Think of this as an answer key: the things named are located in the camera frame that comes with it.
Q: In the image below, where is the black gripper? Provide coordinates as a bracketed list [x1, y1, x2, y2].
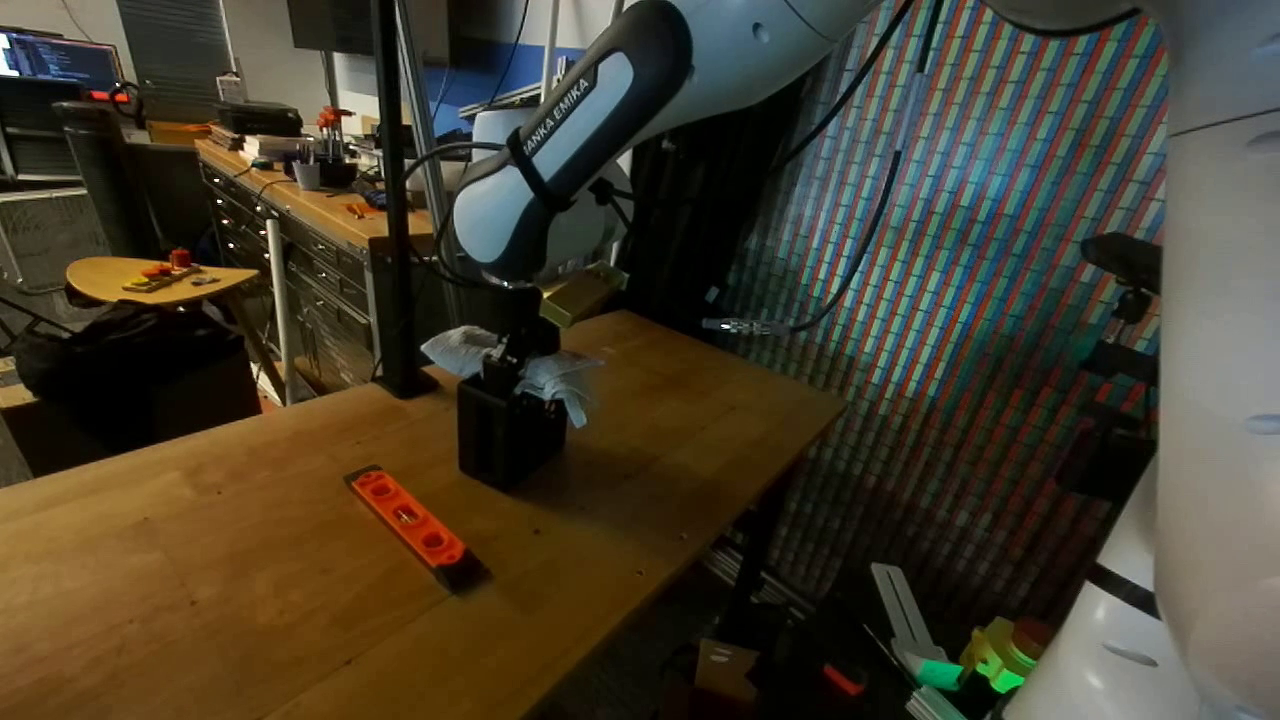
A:
[491, 275, 564, 393]

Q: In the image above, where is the blue-grey cloth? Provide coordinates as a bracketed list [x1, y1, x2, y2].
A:
[417, 319, 595, 432]

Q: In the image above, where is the black perforated box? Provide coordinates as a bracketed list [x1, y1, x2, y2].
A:
[452, 366, 573, 492]

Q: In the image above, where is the black curtain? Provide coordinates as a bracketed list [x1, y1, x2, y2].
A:
[620, 94, 794, 336]

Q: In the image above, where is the wooden-top workbench with drawers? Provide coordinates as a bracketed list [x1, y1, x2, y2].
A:
[194, 134, 474, 400]

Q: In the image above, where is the orange spirit level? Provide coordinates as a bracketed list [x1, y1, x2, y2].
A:
[346, 465, 497, 598]

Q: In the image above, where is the black case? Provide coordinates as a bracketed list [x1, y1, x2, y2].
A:
[211, 102, 309, 139]

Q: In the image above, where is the red tool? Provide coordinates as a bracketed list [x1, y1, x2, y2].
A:
[123, 246, 224, 296]

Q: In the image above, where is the round wooden stool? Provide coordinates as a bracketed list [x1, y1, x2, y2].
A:
[61, 248, 264, 317]

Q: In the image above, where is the white plastic part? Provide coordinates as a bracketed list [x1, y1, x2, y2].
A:
[863, 561, 972, 720]

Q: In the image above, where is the lit computer monitor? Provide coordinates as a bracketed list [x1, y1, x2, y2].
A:
[0, 30, 123, 95]

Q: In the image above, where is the green and yellow toy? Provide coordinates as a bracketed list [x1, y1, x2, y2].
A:
[955, 615, 1062, 702]

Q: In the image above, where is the gold wrist camera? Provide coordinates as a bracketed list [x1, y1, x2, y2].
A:
[536, 265, 634, 333]

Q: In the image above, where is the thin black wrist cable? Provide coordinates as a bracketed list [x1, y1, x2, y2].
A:
[397, 136, 536, 275]

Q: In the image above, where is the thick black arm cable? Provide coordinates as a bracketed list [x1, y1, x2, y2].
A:
[697, 0, 941, 342]

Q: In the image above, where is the black camera stand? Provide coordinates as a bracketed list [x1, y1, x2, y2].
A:
[1055, 287, 1168, 508]

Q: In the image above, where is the black camera on stand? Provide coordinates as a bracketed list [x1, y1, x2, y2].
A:
[1075, 227, 1168, 302]

